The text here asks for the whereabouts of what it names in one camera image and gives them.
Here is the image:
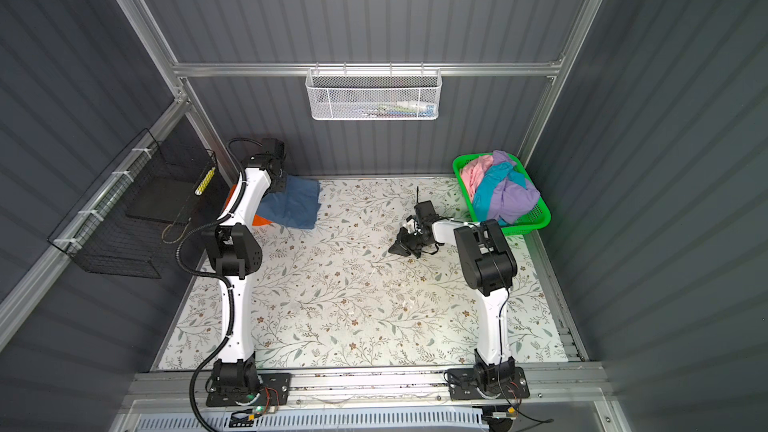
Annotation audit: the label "blue t shirt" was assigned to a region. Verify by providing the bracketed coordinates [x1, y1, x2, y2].
[255, 176, 320, 230]

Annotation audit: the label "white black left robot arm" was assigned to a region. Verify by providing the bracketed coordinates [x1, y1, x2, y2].
[202, 138, 285, 405]

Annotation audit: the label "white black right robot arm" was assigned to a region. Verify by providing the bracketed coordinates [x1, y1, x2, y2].
[388, 201, 518, 397]

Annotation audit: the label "folded orange t shirt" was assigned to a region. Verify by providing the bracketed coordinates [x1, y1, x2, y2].
[224, 185, 272, 227]

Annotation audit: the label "pink t shirt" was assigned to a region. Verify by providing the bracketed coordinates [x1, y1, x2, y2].
[460, 155, 494, 202]

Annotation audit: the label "purple t shirt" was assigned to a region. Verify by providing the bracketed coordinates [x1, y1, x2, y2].
[484, 150, 540, 224]

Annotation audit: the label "teal t shirt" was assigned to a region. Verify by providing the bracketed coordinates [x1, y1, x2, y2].
[473, 162, 538, 225]

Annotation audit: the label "green plastic laundry basket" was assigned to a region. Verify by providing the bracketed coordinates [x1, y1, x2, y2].
[452, 152, 551, 236]

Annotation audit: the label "items in white basket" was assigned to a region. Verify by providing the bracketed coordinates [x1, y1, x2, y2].
[352, 100, 438, 119]

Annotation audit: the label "white wire mesh basket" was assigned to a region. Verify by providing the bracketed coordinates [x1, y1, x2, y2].
[305, 68, 443, 121]

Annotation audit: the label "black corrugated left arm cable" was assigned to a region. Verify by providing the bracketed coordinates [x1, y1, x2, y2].
[175, 137, 265, 432]

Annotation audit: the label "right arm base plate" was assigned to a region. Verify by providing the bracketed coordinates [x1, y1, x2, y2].
[443, 367, 530, 402]

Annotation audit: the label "black wire cage basket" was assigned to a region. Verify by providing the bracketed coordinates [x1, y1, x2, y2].
[48, 130, 226, 279]

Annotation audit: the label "white slotted cable duct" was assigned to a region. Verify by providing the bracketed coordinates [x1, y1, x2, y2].
[134, 406, 490, 432]

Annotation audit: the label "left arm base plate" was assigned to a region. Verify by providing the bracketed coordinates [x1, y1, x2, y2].
[205, 373, 292, 407]

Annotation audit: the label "aluminium mounting rail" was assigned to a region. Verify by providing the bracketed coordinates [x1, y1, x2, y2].
[119, 362, 614, 413]

